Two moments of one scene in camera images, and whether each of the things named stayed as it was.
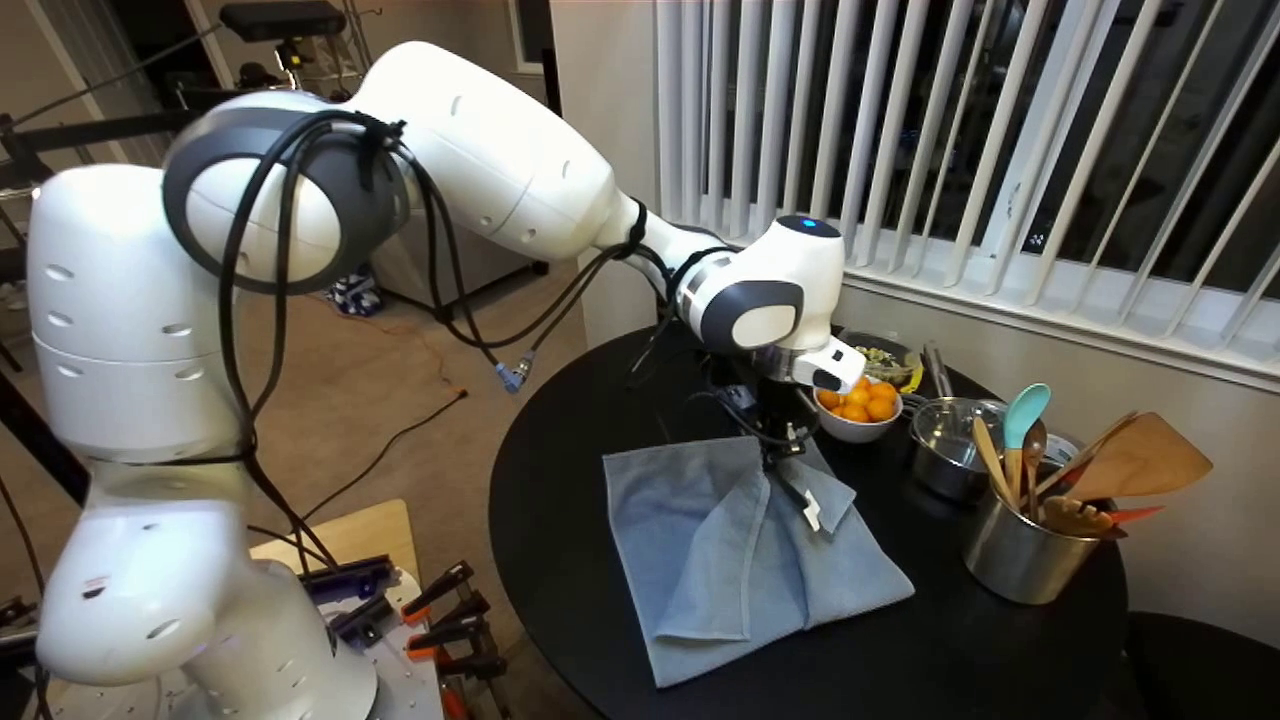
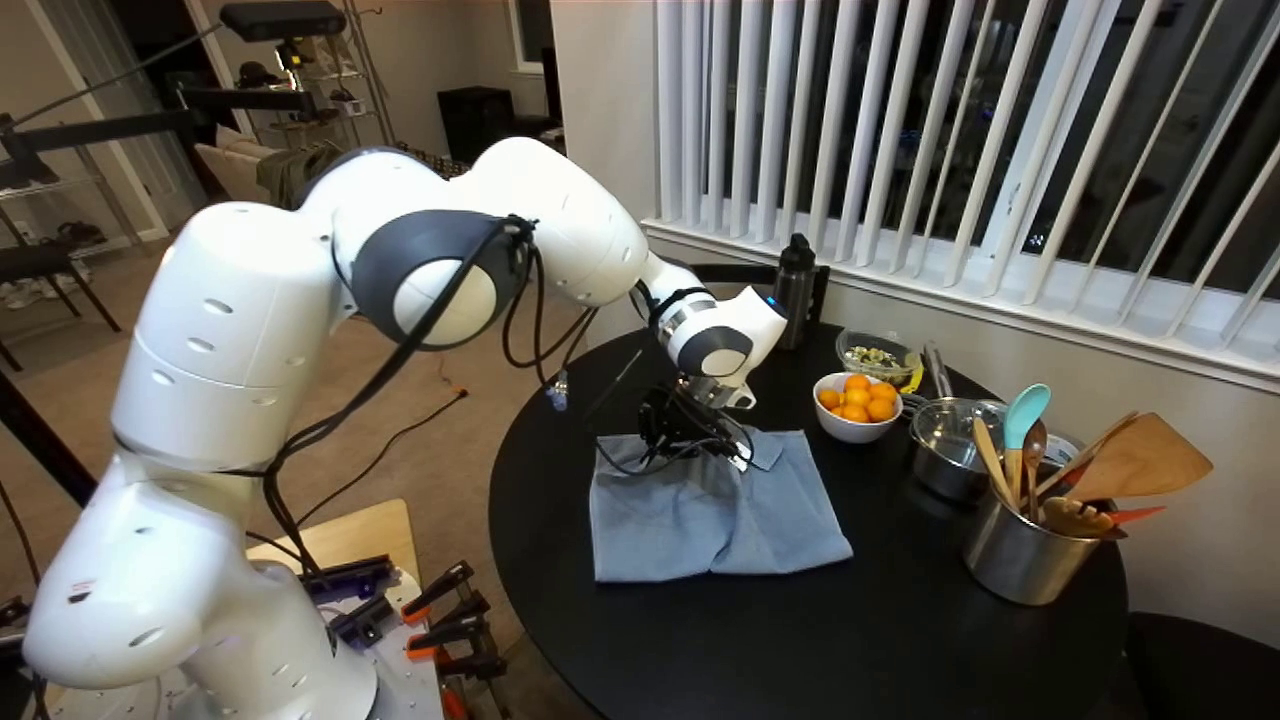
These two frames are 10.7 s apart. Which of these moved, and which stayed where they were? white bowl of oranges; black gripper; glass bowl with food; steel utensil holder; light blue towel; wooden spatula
Moved: light blue towel; black gripper
Stayed: steel utensil holder; wooden spatula; white bowl of oranges; glass bowl with food
